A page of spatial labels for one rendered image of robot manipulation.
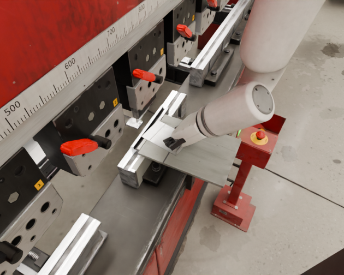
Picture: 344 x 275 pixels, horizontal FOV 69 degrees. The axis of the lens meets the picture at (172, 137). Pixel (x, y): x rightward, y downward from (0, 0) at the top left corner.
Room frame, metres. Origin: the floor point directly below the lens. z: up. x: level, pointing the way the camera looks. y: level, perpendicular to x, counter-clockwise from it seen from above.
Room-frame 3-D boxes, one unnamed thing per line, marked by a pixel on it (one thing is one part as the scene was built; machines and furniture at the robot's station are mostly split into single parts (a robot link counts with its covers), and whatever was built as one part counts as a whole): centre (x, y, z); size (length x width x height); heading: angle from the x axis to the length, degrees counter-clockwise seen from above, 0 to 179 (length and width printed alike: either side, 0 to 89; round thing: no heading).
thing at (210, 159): (0.47, -0.06, 1.00); 0.26 x 0.18 x 0.01; 65
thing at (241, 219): (0.72, -0.41, 0.06); 0.25 x 0.20 x 0.12; 60
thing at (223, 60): (1.06, -0.23, 0.89); 0.30 x 0.05 x 0.03; 155
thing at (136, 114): (0.54, 0.08, 1.13); 0.10 x 0.02 x 0.10; 155
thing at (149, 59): (0.51, 0.09, 1.26); 0.15 x 0.09 x 0.17; 155
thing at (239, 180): (0.73, -0.38, 0.39); 0.05 x 0.05 x 0.54; 60
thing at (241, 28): (1.42, -0.40, 0.89); 0.30 x 0.05 x 0.03; 155
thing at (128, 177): (0.58, 0.05, 0.92); 0.39 x 0.06 x 0.10; 155
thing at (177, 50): (0.69, 0.00, 1.26); 0.15 x 0.09 x 0.17; 155
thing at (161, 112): (0.56, 0.07, 0.99); 0.20 x 0.03 x 0.03; 155
